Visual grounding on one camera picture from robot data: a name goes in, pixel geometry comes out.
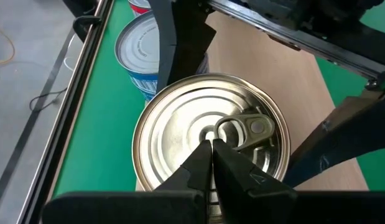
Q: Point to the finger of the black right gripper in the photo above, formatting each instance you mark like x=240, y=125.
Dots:
x=179, y=46
x=350, y=140

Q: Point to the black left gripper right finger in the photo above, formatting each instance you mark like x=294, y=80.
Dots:
x=257, y=205

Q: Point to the blue-label gold-lid can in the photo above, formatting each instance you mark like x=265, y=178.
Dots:
x=179, y=124

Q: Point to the black frame clamp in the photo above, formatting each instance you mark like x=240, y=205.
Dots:
x=86, y=20

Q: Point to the blue-label silver-lid can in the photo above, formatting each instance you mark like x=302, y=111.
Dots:
x=139, y=49

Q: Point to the green table mat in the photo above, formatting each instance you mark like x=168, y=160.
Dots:
x=102, y=124

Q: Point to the red-label silver-lid can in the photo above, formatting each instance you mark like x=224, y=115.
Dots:
x=139, y=6

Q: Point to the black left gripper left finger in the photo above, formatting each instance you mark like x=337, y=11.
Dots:
x=123, y=208

